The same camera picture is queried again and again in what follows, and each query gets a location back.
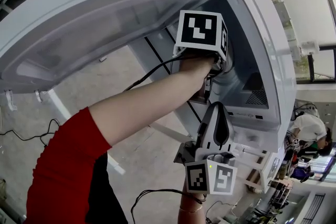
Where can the white microwave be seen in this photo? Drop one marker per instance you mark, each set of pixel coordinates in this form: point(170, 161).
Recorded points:
point(105, 21)

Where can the person's black trousers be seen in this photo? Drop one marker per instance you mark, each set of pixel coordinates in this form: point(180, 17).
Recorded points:
point(105, 191)

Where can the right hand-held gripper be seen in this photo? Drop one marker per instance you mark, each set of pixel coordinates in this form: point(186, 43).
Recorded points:
point(210, 178)

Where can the person's red top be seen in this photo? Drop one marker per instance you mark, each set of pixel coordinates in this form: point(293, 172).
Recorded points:
point(65, 165)

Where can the cluttered white work table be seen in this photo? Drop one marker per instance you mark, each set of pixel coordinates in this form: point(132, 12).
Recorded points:
point(273, 170)

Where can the person's left forearm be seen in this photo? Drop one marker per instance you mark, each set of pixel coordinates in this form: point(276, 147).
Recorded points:
point(147, 102)

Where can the white wall-mounted box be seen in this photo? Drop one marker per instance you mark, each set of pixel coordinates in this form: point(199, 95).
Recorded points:
point(309, 47)

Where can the person's right forearm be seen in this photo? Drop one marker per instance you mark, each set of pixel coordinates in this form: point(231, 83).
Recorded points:
point(189, 216)

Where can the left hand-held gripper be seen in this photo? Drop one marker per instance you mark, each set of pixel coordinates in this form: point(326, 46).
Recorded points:
point(198, 30)

